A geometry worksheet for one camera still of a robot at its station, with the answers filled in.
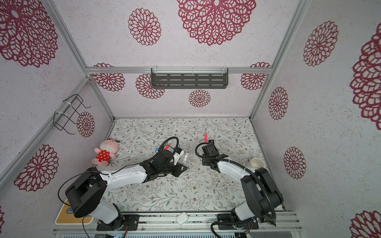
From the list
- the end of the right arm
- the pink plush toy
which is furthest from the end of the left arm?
A: the pink plush toy

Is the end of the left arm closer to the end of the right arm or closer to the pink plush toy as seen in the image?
the end of the right arm

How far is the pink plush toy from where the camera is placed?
92 cm
